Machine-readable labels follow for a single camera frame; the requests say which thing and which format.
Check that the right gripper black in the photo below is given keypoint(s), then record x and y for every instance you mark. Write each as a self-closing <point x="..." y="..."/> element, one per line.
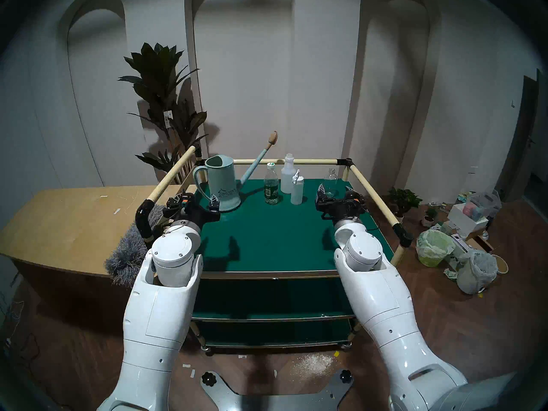
<point x="340" y="209"/>

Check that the flat white box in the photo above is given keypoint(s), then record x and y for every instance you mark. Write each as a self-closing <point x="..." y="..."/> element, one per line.
<point x="458" y="243"/>

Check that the tall dark leafy plant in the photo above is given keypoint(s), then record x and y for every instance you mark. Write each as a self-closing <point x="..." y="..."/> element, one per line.
<point x="158" y="80"/>

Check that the bin with green bag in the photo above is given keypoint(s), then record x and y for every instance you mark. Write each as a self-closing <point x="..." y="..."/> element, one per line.
<point x="434" y="247"/>

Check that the white opaque plastic bottle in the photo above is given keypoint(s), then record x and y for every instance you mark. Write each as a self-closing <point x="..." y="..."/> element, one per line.
<point x="287" y="174"/>

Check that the grey fluffy duster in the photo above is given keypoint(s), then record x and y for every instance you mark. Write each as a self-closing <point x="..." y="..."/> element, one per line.
<point x="128" y="251"/>

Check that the white nozzle cap squeeze bottle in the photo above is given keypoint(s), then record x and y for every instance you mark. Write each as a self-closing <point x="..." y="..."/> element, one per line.
<point x="297" y="192"/>

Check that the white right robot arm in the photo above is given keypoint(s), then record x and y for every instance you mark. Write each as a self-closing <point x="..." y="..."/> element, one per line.
<point x="385" y="311"/>

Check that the tan round basket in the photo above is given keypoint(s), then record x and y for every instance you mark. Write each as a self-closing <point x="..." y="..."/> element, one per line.
<point x="501" y="264"/>

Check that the spilled powder patch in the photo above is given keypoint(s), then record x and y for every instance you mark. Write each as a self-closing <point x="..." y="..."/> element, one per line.
<point x="317" y="363"/>

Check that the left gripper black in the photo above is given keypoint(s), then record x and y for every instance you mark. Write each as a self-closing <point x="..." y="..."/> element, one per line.
<point x="195" y="215"/>

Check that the grey metal robot base plate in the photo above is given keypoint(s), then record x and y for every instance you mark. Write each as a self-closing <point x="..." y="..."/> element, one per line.
<point x="274" y="399"/>

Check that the bin with clear bag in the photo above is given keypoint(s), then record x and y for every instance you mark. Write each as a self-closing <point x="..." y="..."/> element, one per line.
<point x="475" y="273"/>

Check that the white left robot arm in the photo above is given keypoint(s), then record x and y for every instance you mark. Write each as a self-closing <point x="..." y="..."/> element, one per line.
<point x="158" y="311"/>

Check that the light blue watering can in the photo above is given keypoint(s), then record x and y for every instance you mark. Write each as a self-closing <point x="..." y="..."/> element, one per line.
<point x="222" y="183"/>

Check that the green shelf cart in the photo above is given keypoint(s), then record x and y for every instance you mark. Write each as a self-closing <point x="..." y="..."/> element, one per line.
<point x="274" y="243"/>

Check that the clear empty bottle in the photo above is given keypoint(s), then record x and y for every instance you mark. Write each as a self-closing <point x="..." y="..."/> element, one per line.
<point x="330" y="181"/>

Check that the curved wooden side table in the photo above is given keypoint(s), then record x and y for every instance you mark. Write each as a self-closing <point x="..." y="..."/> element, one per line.
<point x="64" y="230"/>

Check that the dark door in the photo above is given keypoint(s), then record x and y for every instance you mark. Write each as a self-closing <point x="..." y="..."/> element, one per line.
<point x="524" y="157"/>

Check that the white cardboard box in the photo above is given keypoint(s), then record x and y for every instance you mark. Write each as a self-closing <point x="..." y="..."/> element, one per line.
<point x="464" y="221"/>

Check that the black base knob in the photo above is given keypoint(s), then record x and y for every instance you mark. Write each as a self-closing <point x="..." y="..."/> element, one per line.
<point x="345" y="376"/>
<point x="208" y="379"/>

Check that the small plant in white pot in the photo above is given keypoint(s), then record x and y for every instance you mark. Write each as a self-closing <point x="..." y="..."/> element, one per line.
<point x="429" y="217"/>

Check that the green label water bottle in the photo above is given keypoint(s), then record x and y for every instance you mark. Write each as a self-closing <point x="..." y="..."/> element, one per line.
<point x="271" y="189"/>

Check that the small bushy green plant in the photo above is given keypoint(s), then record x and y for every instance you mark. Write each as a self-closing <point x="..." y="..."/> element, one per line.
<point x="404" y="200"/>

